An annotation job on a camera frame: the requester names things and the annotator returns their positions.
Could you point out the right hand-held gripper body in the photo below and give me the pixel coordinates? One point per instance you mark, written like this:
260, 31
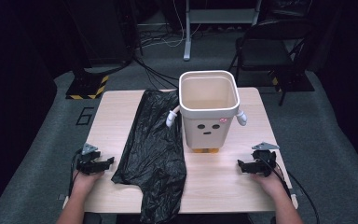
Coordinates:
264, 163

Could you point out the cream trash bin with face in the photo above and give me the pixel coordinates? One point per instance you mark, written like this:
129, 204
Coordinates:
207, 137

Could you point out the black yellow striped stand base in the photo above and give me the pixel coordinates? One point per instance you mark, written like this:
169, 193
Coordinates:
85, 88
292, 82

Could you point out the white metal stand frame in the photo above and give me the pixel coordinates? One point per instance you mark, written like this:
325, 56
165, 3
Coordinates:
187, 40

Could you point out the black folding chair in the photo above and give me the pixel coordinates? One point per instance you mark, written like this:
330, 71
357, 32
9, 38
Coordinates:
262, 53

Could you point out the black plastic trash bag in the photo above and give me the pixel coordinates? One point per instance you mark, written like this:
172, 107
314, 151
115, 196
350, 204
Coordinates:
152, 149

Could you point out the person's right hand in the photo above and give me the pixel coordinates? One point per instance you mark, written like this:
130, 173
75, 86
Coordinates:
270, 185

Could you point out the dark cabinet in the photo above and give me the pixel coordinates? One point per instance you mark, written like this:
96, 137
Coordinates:
102, 31

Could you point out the person's left hand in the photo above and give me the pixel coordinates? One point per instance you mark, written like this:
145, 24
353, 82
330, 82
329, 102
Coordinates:
84, 183

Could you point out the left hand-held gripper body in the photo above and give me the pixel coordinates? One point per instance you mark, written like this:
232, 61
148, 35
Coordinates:
87, 160

